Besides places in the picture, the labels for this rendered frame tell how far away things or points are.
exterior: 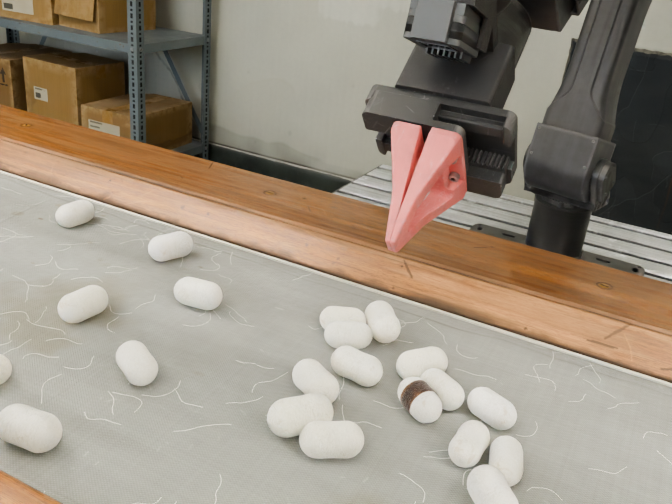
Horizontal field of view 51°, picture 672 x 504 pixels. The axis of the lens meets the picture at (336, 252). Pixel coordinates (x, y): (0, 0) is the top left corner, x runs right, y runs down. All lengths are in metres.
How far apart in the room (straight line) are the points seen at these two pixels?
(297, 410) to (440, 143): 0.19
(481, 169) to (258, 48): 2.37
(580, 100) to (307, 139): 2.09
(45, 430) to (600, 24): 0.62
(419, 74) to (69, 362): 0.29
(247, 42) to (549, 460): 2.55
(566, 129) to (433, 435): 0.43
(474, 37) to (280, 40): 2.34
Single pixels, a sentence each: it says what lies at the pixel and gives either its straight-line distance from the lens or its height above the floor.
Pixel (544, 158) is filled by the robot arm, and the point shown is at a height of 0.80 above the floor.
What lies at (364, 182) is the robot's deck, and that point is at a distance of 1.01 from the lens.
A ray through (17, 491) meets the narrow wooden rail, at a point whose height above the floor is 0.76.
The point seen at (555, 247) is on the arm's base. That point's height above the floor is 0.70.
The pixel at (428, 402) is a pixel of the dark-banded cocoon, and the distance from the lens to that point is 0.41.
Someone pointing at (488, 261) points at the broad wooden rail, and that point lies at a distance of 0.58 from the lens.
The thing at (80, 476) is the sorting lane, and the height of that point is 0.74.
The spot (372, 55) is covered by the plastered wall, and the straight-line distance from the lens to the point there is 2.61.
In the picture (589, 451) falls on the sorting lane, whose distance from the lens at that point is 0.44.
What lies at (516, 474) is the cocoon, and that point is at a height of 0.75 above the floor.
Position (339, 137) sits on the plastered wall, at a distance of 2.71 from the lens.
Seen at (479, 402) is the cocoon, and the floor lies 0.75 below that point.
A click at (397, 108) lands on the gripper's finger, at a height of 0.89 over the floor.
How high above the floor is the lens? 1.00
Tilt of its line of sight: 25 degrees down
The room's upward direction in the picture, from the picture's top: 6 degrees clockwise
